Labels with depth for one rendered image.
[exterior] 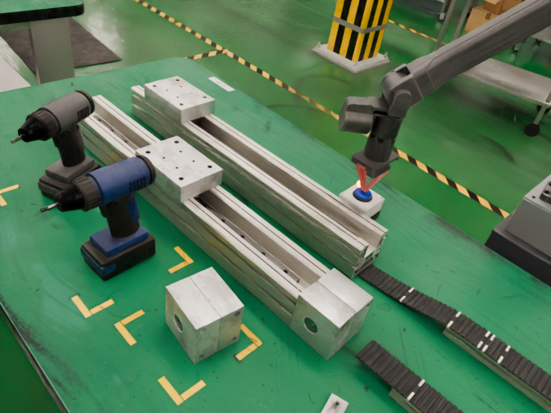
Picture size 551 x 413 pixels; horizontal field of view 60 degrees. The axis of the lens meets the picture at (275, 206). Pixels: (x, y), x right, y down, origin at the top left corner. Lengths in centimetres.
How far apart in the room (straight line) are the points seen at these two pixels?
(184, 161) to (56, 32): 146
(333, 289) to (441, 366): 24
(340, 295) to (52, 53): 188
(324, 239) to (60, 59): 173
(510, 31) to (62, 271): 94
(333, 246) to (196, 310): 35
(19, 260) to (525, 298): 103
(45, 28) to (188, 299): 176
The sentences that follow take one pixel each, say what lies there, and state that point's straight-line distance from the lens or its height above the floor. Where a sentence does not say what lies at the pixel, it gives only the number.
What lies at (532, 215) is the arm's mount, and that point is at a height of 85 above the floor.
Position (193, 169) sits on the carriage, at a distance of 102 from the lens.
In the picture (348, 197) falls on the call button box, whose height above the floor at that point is 84.
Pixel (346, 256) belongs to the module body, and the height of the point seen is 83.
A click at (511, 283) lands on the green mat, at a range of 118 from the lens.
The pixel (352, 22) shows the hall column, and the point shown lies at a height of 33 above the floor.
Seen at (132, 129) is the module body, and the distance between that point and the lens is 123.
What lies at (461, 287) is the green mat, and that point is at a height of 78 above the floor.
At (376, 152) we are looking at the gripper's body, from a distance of 104.
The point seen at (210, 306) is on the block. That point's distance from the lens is 79.
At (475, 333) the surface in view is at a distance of 98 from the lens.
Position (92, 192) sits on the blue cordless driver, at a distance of 83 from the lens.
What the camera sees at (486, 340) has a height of 81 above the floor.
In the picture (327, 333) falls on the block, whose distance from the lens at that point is 83.
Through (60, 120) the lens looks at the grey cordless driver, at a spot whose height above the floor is 98.
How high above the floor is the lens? 149
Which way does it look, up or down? 39 degrees down
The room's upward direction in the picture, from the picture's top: 11 degrees clockwise
